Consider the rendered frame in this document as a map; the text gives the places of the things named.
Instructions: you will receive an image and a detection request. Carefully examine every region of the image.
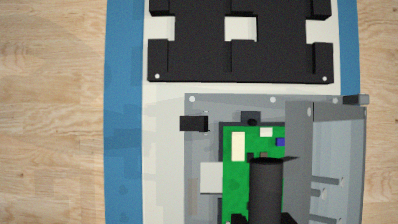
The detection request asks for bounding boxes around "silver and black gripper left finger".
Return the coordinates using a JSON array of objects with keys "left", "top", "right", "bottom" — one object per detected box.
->
[{"left": 231, "top": 213, "right": 248, "bottom": 224}]

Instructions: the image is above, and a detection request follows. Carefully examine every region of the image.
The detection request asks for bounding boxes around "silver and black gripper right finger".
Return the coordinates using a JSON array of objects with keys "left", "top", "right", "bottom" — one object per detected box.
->
[{"left": 281, "top": 212, "right": 298, "bottom": 224}]

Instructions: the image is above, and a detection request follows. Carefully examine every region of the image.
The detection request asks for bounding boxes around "green circuit board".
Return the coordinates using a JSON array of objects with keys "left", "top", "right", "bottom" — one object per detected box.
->
[{"left": 222, "top": 126, "right": 285, "bottom": 224}]

